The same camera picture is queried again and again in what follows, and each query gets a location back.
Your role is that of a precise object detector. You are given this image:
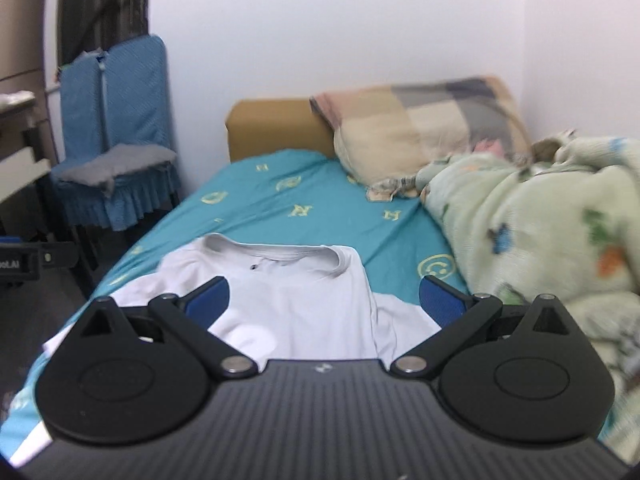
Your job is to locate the white t-shirt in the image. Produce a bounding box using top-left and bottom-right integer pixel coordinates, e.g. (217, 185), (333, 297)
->
(6, 232), (444, 466)

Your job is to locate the green cartoon fleece blanket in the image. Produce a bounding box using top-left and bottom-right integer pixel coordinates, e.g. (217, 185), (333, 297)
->
(414, 131), (640, 466)

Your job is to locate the brown refrigerator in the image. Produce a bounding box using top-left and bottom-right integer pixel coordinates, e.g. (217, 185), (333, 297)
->
(1, 0), (58, 164)

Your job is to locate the black and white table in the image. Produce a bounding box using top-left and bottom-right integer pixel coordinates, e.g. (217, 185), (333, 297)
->
(0, 90), (59, 241)

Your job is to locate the grey seat cushion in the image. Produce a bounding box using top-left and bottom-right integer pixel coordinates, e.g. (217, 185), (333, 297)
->
(56, 144), (177, 196)

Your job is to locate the mustard yellow headboard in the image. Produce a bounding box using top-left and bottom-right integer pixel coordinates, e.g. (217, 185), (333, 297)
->
(226, 99), (335, 162)

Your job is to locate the blue covered chair near bed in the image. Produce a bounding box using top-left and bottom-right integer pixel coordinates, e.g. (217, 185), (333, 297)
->
(52, 35), (181, 232)

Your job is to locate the dark barred window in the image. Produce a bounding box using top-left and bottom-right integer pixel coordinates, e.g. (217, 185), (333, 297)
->
(58, 0), (149, 66)

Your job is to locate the teal patterned bed sheet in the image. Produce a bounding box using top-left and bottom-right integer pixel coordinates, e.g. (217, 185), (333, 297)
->
(0, 148), (622, 463)

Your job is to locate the plaid beige pillow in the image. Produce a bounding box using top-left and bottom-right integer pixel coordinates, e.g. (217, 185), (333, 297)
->
(310, 76), (532, 202)

